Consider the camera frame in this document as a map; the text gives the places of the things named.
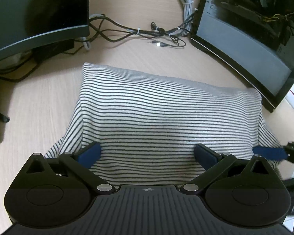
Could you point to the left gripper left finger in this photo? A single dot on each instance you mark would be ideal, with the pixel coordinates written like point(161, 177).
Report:
point(80, 162)

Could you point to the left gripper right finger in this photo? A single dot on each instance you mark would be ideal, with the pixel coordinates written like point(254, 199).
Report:
point(215, 166)

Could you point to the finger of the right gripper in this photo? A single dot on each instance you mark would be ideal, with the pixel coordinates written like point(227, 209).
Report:
point(271, 153)

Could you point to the striped white black garment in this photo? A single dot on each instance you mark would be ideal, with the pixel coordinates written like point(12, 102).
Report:
point(148, 126)

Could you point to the black computer tower case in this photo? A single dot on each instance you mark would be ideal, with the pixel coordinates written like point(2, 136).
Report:
point(255, 38)

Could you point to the black computer monitor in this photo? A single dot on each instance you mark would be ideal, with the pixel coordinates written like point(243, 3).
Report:
point(28, 24)

